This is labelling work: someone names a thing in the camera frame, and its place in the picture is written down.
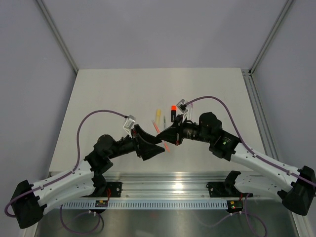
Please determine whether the purple cable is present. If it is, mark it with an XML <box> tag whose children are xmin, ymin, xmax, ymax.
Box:
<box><xmin>4</xmin><ymin>110</ymin><xmax>128</xmax><ymax>218</ymax></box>
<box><xmin>186</xmin><ymin>96</ymin><xmax>316</xmax><ymax>187</ymax></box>

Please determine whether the right frame post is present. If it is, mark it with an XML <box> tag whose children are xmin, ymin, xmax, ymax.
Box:
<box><xmin>249</xmin><ymin>0</ymin><xmax>296</xmax><ymax>76</ymax></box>

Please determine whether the black orange highlighter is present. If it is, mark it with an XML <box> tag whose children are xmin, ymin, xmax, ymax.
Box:
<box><xmin>171</xmin><ymin>105</ymin><xmax>177</xmax><ymax>122</ymax></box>

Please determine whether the yellow highlighter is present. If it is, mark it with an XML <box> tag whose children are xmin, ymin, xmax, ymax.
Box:
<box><xmin>155</xmin><ymin>109</ymin><xmax>161</xmax><ymax>125</ymax></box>

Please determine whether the left frame post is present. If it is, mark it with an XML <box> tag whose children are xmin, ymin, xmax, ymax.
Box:
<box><xmin>34</xmin><ymin>0</ymin><xmax>79</xmax><ymax>75</ymax></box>

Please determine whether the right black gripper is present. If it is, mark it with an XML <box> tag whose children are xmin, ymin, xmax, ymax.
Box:
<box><xmin>158</xmin><ymin>115</ymin><xmax>213</xmax><ymax>146</ymax></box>

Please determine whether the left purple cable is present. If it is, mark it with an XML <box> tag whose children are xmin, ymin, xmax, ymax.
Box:
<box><xmin>4</xmin><ymin>110</ymin><xmax>128</xmax><ymax>218</ymax></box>

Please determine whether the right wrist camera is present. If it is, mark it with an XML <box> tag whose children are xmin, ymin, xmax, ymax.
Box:
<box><xmin>176</xmin><ymin>99</ymin><xmax>191</xmax><ymax>121</ymax></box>

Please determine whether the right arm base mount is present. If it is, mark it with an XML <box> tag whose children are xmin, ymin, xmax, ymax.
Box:
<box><xmin>206</xmin><ymin>171</ymin><xmax>253</xmax><ymax>198</ymax></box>

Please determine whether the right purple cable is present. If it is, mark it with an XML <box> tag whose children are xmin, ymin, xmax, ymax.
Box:
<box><xmin>186</xmin><ymin>96</ymin><xmax>316</xmax><ymax>187</ymax></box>

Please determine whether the frame post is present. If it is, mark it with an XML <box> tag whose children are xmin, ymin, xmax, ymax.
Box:
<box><xmin>34</xmin><ymin>0</ymin><xmax>79</xmax><ymax>75</ymax></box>
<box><xmin>249</xmin><ymin>0</ymin><xmax>296</xmax><ymax>76</ymax></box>

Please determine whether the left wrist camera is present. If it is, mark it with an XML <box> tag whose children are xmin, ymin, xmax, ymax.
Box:
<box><xmin>123</xmin><ymin>115</ymin><xmax>136</xmax><ymax>137</ymax></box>

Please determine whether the circuit board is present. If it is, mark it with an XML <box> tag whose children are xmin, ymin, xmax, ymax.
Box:
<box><xmin>227</xmin><ymin>200</ymin><xmax>243</xmax><ymax>213</ymax></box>
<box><xmin>95</xmin><ymin>200</ymin><xmax>108</xmax><ymax>208</ymax></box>

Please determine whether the left circuit board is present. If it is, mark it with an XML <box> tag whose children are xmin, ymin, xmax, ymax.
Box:
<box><xmin>95</xmin><ymin>200</ymin><xmax>108</xmax><ymax>208</ymax></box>

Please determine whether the orange thin pen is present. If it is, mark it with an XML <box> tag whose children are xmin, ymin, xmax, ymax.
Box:
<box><xmin>152</xmin><ymin>120</ymin><xmax>170</xmax><ymax>153</ymax></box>

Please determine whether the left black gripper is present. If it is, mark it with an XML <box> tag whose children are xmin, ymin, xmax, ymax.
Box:
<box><xmin>108</xmin><ymin>124</ymin><xmax>164</xmax><ymax>160</ymax></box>

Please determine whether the purple white pen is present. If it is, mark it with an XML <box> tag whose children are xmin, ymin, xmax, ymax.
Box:
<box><xmin>188</xmin><ymin>104</ymin><xmax>193</xmax><ymax>120</ymax></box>

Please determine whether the right circuit board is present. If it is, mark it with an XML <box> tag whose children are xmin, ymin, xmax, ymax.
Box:
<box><xmin>227</xmin><ymin>200</ymin><xmax>243</xmax><ymax>213</ymax></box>

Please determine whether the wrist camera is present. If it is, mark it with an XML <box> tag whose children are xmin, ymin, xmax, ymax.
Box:
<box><xmin>176</xmin><ymin>99</ymin><xmax>191</xmax><ymax>121</ymax></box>
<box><xmin>123</xmin><ymin>115</ymin><xmax>136</xmax><ymax>137</ymax></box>

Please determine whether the white cable duct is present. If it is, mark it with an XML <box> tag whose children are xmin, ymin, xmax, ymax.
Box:
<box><xmin>63</xmin><ymin>199</ymin><xmax>228</xmax><ymax>210</ymax></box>

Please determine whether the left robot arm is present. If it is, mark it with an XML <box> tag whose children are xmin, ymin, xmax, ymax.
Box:
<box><xmin>10</xmin><ymin>125</ymin><xmax>165</xmax><ymax>229</ymax></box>

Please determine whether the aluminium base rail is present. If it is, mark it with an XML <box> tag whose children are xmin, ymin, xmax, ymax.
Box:
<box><xmin>46</xmin><ymin>171</ymin><xmax>301</xmax><ymax>198</ymax></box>

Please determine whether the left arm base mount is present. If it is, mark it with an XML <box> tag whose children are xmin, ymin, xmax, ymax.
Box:
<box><xmin>92</xmin><ymin>174</ymin><xmax>122</xmax><ymax>198</ymax></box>

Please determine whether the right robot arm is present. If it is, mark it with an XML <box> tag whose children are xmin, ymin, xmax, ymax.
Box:
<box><xmin>157</xmin><ymin>112</ymin><xmax>316</xmax><ymax>216</ymax></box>

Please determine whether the right side aluminium rail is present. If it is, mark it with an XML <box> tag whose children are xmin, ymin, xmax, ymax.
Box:
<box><xmin>241</xmin><ymin>69</ymin><xmax>277</xmax><ymax>158</ymax></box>

